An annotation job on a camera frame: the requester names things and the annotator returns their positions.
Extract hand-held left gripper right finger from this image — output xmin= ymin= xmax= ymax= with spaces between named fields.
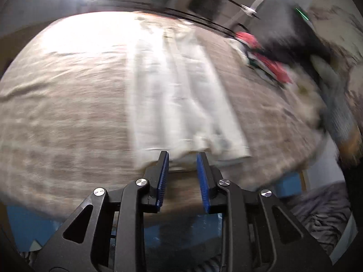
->
xmin=196 ymin=152 xmax=332 ymax=272

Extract grey rumpled cloth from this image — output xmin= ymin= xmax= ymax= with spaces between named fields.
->
xmin=286 ymin=180 xmax=355 ymax=257

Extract beige checked blanket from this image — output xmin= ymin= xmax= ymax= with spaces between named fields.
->
xmin=0 ymin=11 xmax=326 ymax=219

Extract white pants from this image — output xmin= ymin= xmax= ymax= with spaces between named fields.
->
xmin=126 ymin=15 xmax=251 ymax=173

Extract blue table frame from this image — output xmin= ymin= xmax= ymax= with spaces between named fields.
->
xmin=6 ymin=171 xmax=305 ymax=264

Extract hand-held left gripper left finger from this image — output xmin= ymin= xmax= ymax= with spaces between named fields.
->
xmin=34 ymin=151 xmax=170 ymax=272

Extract pile of colourful clothes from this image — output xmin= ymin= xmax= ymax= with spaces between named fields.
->
xmin=227 ymin=31 xmax=295 ymax=87

